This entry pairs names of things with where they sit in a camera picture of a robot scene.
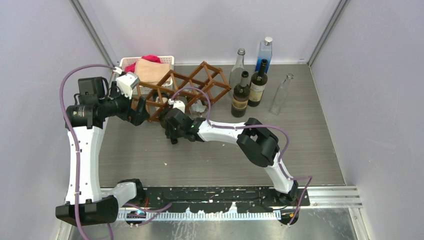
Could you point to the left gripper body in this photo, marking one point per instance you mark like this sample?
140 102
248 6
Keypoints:
123 108

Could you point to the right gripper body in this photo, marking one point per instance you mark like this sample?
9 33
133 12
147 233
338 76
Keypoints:
174 133

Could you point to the clear bottle gold black cap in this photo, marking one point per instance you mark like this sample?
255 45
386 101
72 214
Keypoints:
198 109

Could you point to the brown wooden wine rack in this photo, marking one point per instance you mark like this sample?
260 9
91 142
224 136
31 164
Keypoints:
206 82

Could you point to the dark wine bottle silver cap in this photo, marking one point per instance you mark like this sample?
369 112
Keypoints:
240 96

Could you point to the dark green wine bottle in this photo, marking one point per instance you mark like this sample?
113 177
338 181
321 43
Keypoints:
258 84

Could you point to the small clear glass bottle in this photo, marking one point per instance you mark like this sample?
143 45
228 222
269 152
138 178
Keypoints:
281 95

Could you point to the blue square glass bottle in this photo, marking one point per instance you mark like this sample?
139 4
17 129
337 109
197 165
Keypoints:
264 52

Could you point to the dark wine bottle black neck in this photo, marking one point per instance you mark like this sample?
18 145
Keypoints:
164 124

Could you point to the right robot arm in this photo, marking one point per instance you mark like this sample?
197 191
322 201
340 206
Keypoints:
256 141

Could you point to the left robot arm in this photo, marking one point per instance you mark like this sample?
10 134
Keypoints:
87 119

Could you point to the red cloth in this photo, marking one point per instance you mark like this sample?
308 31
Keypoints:
150 58

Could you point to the beige folded cloth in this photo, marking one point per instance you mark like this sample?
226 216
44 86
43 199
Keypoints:
150 72

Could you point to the white plastic basket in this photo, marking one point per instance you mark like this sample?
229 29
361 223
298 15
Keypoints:
128 61

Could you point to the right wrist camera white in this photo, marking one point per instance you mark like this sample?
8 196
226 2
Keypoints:
177 104

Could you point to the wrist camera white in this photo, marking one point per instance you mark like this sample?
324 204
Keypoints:
126 82
177 104

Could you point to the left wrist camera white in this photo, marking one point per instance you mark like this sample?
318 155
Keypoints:
126 82

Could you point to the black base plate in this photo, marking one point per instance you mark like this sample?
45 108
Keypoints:
219 199

